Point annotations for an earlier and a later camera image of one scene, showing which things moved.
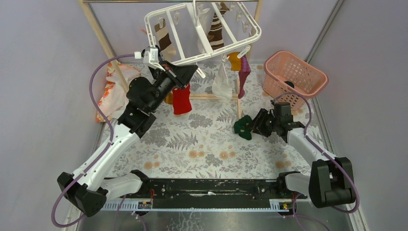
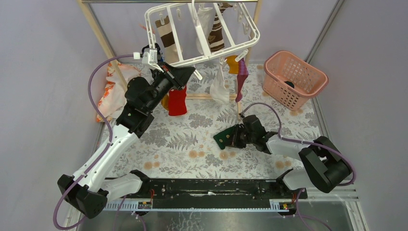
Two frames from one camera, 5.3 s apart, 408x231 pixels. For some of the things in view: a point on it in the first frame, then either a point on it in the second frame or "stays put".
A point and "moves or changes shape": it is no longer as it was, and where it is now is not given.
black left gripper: (181, 74) stays put
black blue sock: (156, 46) stays put
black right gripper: (262, 115) to (235, 142)
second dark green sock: (290, 83) stays put
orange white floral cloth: (113, 102) stays put
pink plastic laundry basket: (285, 71) stays put
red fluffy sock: (181, 102) moves or changes shape
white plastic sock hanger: (185, 33) stays put
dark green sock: (242, 127) moves or changes shape
